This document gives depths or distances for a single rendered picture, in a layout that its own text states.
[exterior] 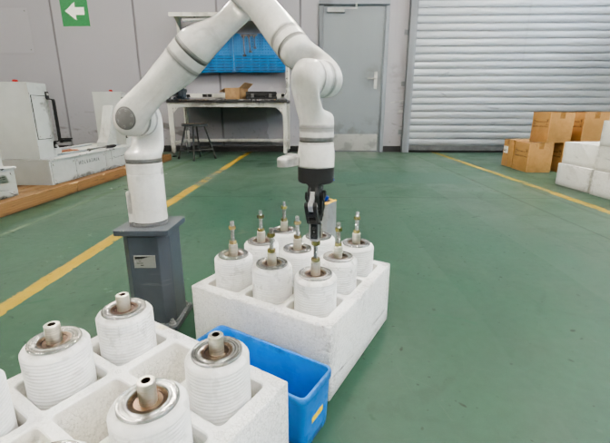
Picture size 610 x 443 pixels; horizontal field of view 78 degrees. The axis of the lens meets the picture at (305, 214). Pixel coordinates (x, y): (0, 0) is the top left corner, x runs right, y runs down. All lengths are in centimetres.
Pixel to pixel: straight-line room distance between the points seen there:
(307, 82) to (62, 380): 63
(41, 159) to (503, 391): 311
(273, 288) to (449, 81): 554
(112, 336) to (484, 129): 604
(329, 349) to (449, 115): 557
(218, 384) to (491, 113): 609
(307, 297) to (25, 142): 283
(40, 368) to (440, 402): 75
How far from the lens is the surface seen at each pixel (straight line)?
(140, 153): 106
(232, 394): 61
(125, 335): 76
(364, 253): 102
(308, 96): 73
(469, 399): 97
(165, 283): 113
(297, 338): 85
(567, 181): 378
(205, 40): 98
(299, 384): 86
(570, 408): 105
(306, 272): 85
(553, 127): 454
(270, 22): 84
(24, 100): 335
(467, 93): 629
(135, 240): 110
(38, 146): 334
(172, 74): 99
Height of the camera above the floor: 60
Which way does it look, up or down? 15 degrees down
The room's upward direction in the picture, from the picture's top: straight up
